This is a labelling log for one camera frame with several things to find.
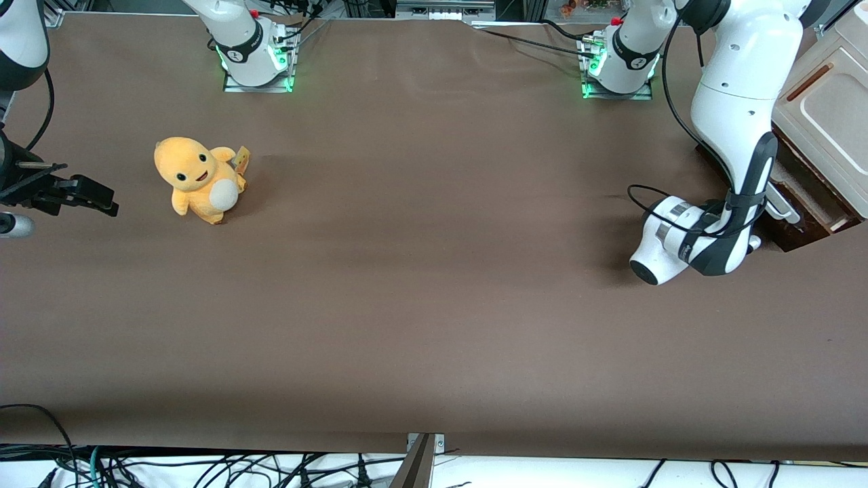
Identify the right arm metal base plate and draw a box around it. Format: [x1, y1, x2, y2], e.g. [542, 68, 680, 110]
[222, 27, 297, 94]

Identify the grey metal bracket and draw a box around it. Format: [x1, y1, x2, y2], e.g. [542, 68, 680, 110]
[389, 432, 446, 488]

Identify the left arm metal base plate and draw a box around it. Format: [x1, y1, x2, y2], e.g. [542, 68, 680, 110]
[580, 34, 655, 101]

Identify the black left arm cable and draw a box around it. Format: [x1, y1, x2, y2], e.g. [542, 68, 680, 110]
[627, 20, 767, 238]

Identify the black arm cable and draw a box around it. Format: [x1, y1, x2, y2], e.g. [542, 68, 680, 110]
[26, 68, 55, 153]
[627, 20, 767, 238]

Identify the grey equipment box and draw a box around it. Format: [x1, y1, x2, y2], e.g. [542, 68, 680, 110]
[397, 0, 496, 21]

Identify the white drawer handle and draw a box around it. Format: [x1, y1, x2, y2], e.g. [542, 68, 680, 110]
[765, 183, 802, 226]

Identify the dark brown wooden drawer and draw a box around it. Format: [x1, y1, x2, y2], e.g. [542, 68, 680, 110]
[697, 125, 863, 253]

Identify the yellow plush toy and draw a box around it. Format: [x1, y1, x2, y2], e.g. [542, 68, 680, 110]
[153, 136, 250, 226]

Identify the long black table cable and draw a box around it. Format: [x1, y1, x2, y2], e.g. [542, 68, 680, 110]
[475, 27, 597, 58]

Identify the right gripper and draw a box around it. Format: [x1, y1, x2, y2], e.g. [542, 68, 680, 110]
[0, 129, 119, 218]

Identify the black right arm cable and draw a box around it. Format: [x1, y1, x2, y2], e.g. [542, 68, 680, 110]
[26, 68, 55, 153]

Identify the black looped cable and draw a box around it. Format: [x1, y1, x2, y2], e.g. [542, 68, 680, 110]
[0, 404, 79, 488]

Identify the short black table cable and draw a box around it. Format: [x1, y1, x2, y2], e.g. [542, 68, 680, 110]
[541, 19, 591, 43]

